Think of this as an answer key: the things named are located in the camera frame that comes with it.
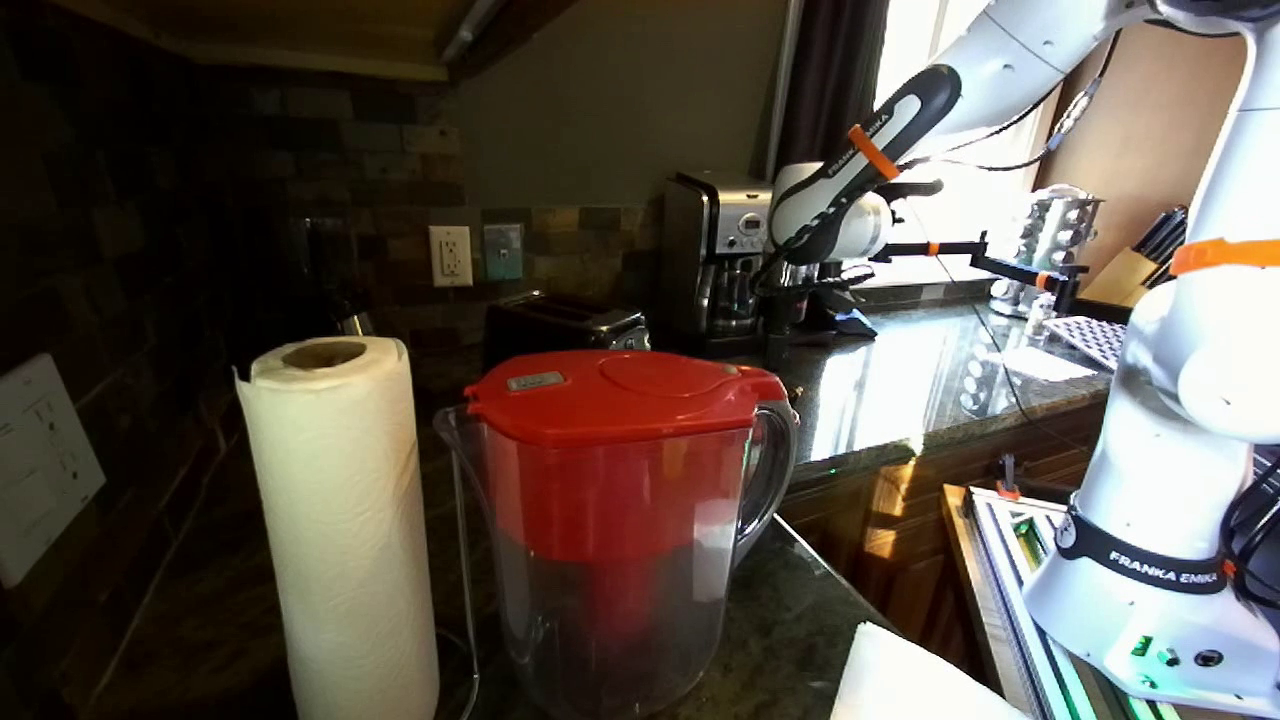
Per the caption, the white paper sheet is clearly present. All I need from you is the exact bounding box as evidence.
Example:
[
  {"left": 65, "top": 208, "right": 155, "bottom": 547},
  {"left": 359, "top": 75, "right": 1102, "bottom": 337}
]
[{"left": 828, "top": 616, "right": 1035, "bottom": 720}]

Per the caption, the wooden lower cabinet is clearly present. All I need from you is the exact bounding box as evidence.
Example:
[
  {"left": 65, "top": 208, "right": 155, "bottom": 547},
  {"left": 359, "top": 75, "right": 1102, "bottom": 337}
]
[{"left": 775, "top": 396, "right": 1116, "bottom": 671}]

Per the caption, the white paper towel roll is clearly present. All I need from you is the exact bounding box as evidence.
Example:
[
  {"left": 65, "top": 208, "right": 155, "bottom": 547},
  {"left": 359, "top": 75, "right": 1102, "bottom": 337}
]
[{"left": 233, "top": 331, "right": 444, "bottom": 720}]

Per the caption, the clear water pitcher red lid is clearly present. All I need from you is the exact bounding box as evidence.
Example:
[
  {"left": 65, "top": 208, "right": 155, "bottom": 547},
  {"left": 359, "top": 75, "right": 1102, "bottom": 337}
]
[{"left": 432, "top": 348, "right": 805, "bottom": 720}]

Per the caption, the white wall outlet plate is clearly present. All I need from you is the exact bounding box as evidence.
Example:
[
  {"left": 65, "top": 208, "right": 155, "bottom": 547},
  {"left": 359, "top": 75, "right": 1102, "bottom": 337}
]
[{"left": 0, "top": 348, "right": 111, "bottom": 594}]

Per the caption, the wooden upper cabinet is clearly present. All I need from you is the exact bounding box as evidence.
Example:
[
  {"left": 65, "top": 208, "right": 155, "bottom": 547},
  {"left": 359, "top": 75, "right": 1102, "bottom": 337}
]
[{"left": 51, "top": 0, "right": 577, "bottom": 90}]

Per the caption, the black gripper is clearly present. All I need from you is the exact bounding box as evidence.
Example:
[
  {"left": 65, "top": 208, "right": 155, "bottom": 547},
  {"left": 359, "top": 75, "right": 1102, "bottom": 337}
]
[{"left": 758, "top": 246, "right": 855, "bottom": 337}]

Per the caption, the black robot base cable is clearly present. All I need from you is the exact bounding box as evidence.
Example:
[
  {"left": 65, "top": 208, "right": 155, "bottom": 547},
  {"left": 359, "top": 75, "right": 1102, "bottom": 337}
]
[{"left": 1213, "top": 443, "right": 1280, "bottom": 616}]

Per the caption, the wooden knife block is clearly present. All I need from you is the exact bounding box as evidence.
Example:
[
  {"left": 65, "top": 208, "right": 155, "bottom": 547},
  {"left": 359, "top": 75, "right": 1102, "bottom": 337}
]
[{"left": 1075, "top": 204, "right": 1193, "bottom": 314}]

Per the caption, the checkered dish mat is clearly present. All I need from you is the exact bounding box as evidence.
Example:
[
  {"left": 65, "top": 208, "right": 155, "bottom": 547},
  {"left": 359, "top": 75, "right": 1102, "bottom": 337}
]
[{"left": 1035, "top": 314, "right": 1138, "bottom": 376}]

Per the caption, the white wall switch plate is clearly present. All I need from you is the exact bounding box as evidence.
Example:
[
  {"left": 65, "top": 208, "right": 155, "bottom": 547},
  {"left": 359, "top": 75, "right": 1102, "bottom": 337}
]
[{"left": 424, "top": 220, "right": 482, "bottom": 291}]

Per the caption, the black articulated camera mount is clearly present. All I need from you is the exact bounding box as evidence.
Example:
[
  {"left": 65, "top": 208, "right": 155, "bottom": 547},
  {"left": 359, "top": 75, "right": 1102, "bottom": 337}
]
[{"left": 872, "top": 178, "right": 1133, "bottom": 323}]

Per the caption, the black toaster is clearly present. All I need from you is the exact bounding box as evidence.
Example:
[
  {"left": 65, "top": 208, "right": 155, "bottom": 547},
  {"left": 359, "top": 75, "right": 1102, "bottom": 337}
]
[{"left": 482, "top": 291, "right": 655, "bottom": 373}]

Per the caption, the pale blue wall plate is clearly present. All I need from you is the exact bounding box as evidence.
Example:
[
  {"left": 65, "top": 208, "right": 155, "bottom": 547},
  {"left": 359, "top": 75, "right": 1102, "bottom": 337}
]
[{"left": 482, "top": 220, "right": 527, "bottom": 283}]

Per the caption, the wooden cabinet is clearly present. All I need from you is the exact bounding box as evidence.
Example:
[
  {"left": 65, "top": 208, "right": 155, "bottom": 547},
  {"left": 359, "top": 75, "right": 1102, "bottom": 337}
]
[
  {"left": 51, "top": 0, "right": 577, "bottom": 90},
  {"left": 775, "top": 396, "right": 1116, "bottom": 671}
]

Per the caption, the black coffee maker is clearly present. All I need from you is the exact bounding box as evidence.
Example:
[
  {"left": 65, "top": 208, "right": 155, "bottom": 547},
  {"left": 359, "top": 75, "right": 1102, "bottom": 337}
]
[{"left": 647, "top": 168, "right": 784, "bottom": 353}]

